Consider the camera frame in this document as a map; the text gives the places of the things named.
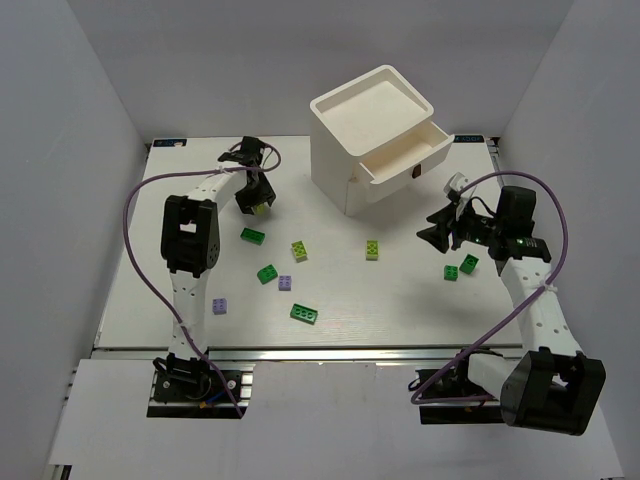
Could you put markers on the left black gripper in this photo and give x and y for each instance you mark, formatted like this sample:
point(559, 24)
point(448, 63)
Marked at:
point(255, 195)

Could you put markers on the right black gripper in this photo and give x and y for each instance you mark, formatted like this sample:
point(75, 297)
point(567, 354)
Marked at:
point(452, 226)

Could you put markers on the white top drawer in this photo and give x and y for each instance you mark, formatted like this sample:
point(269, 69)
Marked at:
point(389, 167)

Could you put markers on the white three-drawer cabinet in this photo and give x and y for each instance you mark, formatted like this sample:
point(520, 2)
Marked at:
point(355, 120)

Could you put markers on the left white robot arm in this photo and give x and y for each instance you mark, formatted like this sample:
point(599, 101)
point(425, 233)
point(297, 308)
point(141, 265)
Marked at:
point(190, 236)

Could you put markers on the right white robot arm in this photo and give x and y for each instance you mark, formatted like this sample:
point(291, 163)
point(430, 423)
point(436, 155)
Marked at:
point(555, 386)

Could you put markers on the green lego near left gripper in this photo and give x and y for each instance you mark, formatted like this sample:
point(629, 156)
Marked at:
point(253, 236)

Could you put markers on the green lego brick right front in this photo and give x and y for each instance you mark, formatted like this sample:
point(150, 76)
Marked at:
point(450, 273)

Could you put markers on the green lego brick right rear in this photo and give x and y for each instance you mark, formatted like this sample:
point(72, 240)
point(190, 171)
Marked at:
point(469, 264)

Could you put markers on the green square lego brick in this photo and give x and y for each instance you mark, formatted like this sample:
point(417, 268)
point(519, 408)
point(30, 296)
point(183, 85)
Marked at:
point(267, 274)

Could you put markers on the purple lego brick centre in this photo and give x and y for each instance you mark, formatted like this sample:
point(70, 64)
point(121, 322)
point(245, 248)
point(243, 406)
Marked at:
point(285, 283)

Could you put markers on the purple lego brick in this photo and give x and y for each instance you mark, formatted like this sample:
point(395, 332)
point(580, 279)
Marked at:
point(285, 283)
point(219, 306)

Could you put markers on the blue label sticker right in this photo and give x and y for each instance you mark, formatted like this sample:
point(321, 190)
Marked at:
point(469, 138)

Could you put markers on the blue label sticker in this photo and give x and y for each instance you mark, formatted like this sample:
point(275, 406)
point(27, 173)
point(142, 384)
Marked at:
point(469, 138)
point(169, 143)

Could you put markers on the purple lego brick left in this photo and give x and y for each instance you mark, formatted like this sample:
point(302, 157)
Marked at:
point(219, 306)

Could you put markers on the blue label sticker left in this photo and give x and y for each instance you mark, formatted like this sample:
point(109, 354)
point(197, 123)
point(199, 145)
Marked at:
point(169, 143)

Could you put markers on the long green lego brick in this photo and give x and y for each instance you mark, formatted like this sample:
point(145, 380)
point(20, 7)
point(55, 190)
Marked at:
point(304, 314)

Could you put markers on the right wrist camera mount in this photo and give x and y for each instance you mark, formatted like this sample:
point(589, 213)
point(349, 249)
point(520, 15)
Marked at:
point(454, 186)

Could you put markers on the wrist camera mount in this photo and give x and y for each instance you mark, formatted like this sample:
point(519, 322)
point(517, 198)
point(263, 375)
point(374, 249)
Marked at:
point(248, 152)
point(454, 186)

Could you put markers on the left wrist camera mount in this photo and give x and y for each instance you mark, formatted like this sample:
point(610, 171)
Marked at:
point(248, 152)

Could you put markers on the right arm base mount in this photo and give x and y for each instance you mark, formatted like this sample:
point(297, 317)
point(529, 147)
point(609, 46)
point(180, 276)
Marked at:
point(467, 393)

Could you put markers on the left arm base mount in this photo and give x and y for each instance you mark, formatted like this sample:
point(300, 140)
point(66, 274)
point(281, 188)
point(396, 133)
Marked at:
point(191, 389)

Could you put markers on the aluminium rail frame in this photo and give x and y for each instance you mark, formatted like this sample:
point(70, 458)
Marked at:
point(329, 400)

